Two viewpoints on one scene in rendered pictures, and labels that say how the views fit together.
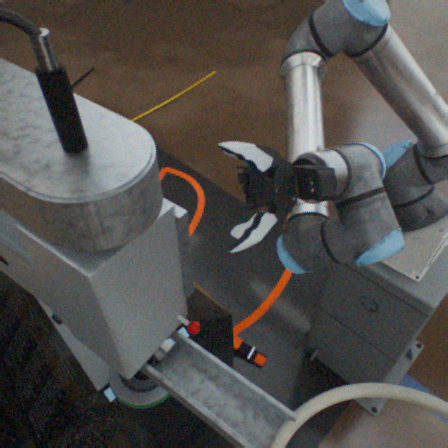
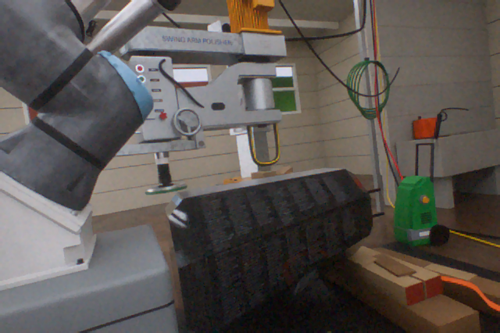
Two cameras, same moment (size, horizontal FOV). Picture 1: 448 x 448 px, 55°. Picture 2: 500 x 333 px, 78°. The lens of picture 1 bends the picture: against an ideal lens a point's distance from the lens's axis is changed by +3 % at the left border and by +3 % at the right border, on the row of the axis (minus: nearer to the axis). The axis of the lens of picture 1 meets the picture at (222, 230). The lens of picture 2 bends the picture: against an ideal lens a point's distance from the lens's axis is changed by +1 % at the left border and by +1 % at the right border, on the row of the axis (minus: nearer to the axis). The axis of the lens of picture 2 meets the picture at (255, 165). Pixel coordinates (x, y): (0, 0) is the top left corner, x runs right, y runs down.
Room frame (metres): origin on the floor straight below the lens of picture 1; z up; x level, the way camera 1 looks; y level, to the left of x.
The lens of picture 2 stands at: (1.67, -1.07, 1.01)
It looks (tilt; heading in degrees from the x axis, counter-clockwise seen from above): 3 degrees down; 114
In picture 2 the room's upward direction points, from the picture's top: 8 degrees counter-clockwise
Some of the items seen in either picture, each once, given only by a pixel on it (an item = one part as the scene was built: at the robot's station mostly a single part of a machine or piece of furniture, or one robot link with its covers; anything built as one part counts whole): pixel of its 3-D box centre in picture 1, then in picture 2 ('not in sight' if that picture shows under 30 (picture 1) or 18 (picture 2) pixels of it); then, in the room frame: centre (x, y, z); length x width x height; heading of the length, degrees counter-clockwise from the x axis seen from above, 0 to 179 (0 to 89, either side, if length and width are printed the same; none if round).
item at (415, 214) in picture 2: not in sight; (413, 193); (1.84, 1.95, 0.43); 0.35 x 0.35 x 0.87; 31
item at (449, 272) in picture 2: not in sight; (448, 272); (1.92, 0.98, 0.13); 0.25 x 0.10 x 0.01; 144
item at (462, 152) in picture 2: not in sight; (453, 166); (2.43, 3.67, 0.43); 1.30 x 0.62 x 0.86; 46
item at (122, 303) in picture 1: (94, 265); (169, 104); (0.60, 0.30, 1.32); 0.36 x 0.22 x 0.45; 53
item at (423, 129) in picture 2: not in sight; (428, 127); (2.20, 3.72, 1.00); 0.50 x 0.22 x 0.33; 46
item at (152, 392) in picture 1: (145, 367); (166, 187); (0.55, 0.23, 0.87); 0.21 x 0.21 x 0.01
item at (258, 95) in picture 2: not in sight; (258, 97); (0.94, 0.76, 1.34); 0.19 x 0.19 x 0.20
